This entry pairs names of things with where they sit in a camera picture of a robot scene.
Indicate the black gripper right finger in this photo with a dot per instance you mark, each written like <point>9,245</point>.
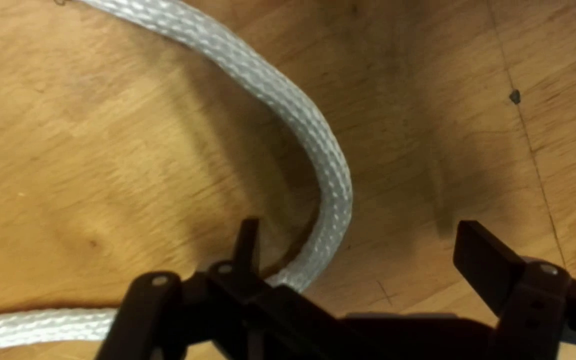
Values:
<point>501,272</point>

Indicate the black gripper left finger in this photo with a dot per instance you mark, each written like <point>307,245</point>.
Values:
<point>189,313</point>

